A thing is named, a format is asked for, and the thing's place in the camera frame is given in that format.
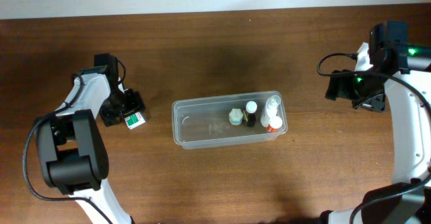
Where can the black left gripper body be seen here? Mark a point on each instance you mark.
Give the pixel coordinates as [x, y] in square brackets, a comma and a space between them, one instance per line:
[122, 108]

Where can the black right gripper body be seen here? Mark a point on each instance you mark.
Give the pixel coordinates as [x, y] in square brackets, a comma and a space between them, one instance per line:
[339, 86]

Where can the white green sachet packet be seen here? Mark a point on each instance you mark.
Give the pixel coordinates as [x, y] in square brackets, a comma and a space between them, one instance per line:
[135, 120]

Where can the white spray bottle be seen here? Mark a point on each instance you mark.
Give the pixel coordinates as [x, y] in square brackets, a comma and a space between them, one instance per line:
[270, 109]

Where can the orange tube white cap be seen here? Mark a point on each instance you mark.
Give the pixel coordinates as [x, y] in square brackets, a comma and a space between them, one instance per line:
[275, 123]

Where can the dark bottle white cap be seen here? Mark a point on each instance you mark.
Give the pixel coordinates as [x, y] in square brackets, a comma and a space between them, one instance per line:
[249, 117]

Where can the small gold lid jar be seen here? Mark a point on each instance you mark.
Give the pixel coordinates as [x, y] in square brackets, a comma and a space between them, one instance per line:
[235, 116]

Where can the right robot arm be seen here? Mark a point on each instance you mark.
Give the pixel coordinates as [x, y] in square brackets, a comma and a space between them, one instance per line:
[391, 72]

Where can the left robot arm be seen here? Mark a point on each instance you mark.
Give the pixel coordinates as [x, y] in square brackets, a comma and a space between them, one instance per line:
[71, 152]

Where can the clear plastic container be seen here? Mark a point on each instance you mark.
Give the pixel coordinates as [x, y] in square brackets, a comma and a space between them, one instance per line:
[204, 122]

